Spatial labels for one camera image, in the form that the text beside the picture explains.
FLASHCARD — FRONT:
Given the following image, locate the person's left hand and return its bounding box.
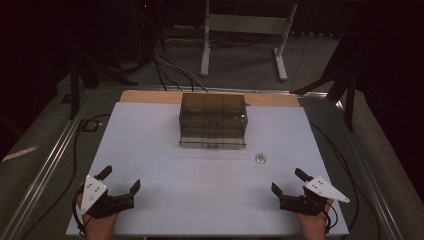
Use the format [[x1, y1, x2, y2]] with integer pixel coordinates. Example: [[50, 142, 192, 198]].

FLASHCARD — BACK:
[[75, 193, 119, 240]]

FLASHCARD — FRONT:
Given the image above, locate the black floor socket box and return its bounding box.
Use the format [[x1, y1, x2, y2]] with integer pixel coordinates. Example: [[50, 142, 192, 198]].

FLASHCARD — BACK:
[[79, 118, 100, 133]]

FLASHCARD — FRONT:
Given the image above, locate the black tripod stand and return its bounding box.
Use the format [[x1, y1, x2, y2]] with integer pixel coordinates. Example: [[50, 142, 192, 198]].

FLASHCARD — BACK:
[[61, 54, 139, 121], [289, 31, 358, 133]]

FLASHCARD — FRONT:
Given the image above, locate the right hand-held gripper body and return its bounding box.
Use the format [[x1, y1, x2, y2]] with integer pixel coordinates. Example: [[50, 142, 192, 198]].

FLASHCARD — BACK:
[[279, 176, 351, 216]]

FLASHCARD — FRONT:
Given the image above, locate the white metal stand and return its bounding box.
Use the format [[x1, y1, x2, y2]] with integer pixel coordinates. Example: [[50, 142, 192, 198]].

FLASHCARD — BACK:
[[199, 0, 299, 83]]

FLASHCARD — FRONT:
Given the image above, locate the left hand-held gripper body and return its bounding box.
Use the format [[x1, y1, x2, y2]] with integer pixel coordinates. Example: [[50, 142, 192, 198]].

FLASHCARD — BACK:
[[80, 175, 136, 220]]

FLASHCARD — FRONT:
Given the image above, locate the bundle of floor cables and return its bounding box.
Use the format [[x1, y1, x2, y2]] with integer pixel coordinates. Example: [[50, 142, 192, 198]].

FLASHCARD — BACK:
[[150, 46, 209, 93]]

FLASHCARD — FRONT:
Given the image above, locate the aluminium floor rail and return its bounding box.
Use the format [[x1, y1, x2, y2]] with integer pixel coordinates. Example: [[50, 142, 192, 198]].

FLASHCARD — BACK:
[[334, 99, 406, 240], [0, 91, 96, 240]]

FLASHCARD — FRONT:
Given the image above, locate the white table cover sheet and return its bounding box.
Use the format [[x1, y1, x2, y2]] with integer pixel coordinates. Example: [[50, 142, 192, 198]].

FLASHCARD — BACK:
[[65, 101, 350, 238]]

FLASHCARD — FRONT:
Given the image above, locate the person's right hand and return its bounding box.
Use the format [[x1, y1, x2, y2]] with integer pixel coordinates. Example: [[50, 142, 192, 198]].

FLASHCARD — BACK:
[[294, 199, 334, 240]]

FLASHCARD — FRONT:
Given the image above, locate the smoky transparent drawer box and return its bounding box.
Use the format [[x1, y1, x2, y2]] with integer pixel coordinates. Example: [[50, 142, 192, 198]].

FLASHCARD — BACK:
[[178, 92, 249, 150]]

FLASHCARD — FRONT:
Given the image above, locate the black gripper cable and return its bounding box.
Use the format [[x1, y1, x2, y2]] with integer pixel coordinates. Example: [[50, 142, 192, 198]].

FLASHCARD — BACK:
[[19, 113, 112, 240], [310, 122, 382, 240]]

